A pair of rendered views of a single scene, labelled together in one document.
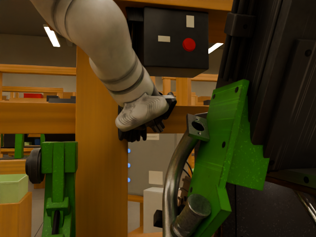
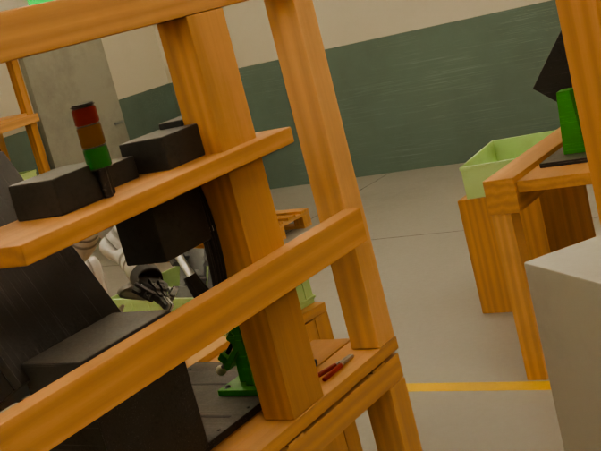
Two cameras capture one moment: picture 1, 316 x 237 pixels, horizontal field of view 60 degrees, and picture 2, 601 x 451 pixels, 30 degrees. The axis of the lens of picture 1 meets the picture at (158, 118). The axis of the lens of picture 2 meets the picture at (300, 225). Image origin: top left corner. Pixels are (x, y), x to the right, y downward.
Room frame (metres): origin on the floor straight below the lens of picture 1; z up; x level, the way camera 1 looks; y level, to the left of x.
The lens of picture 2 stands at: (2.78, -1.50, 1.85)
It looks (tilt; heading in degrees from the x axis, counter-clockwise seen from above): 12 degrees down; 138
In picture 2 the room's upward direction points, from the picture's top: 14 degrees counter-clockwise
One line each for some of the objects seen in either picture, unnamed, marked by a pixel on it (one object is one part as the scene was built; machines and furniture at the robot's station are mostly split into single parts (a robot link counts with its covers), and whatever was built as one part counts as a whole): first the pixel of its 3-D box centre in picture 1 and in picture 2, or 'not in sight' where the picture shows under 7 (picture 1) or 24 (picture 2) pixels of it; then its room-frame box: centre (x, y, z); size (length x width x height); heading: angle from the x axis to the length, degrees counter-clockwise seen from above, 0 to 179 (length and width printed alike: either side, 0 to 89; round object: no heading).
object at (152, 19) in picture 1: (171, 45); (160, 221); (0.73, -0.04, 1.42); 0.17 x 0.12 x 0.15; 102
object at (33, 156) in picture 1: (35, 165); not in sight; (0.58, 0.26, 1.12); 0.07 x 0.03 x 0.08; 12
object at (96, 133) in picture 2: not in sight; (91, 136); (0.87, -0.24, 1.67); 0.05 x 0.05 x 0.05
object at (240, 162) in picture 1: (232, 144); not in sight; (0.47, -0.13, 1.17); 0.13 x 0.12 x 0.20; 102
